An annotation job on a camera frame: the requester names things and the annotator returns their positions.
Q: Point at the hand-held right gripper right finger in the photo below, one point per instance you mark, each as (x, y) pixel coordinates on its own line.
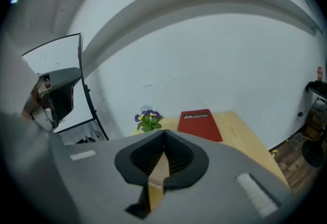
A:
(219, 187)

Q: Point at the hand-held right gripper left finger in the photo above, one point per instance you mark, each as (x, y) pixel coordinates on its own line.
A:
(102, 179)

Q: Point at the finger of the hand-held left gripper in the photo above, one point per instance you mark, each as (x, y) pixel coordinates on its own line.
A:
(64, 90)

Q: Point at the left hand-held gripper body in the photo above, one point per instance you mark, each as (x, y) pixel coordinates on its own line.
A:
(43, 113)

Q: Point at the whiteboard on black stand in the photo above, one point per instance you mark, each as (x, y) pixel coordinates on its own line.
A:
(61, 54)

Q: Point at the light wooden desk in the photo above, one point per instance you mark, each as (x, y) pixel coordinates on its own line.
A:
(242, 136)

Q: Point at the red book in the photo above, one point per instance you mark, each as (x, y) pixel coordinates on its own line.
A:
(199, 126)

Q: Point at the potted purple flower plant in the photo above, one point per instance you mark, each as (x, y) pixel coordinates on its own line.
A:
(149, 121)

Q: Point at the black round stool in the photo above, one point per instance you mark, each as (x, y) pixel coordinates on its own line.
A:
(312, 152)

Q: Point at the stacked cardboard boxes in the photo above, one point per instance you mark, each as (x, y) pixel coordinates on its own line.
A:
(316, 118)

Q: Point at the brown figurine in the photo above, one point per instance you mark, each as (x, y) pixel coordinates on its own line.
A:
(320, 73)

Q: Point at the black wall plug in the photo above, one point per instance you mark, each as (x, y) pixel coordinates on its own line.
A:
(300, 114)

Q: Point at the black wall shelf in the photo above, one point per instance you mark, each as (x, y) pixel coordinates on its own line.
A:
(316, 86)

